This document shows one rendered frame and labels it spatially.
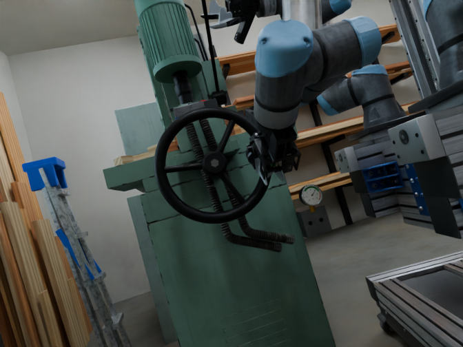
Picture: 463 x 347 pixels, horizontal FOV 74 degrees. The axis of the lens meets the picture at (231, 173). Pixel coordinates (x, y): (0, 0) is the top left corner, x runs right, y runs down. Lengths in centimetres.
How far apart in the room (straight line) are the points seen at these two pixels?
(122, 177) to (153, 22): 55
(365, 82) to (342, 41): 80
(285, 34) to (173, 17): 79
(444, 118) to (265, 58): 44
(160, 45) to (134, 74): 255
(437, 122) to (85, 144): 322
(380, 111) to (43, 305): 197
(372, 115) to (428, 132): 55
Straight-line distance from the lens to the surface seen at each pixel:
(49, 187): 177
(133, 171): 95
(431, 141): 74
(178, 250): 94
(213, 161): 74
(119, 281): 347
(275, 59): 43
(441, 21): 88
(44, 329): 221
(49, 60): 392
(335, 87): 133
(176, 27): 118
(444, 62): 87
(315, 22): 66
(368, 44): 52
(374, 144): 123
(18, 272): 219
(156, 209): 93
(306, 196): 92
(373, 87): 129
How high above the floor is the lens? 73
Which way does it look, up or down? 3 degrees up
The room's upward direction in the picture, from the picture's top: 16 degrees counter-clockwise
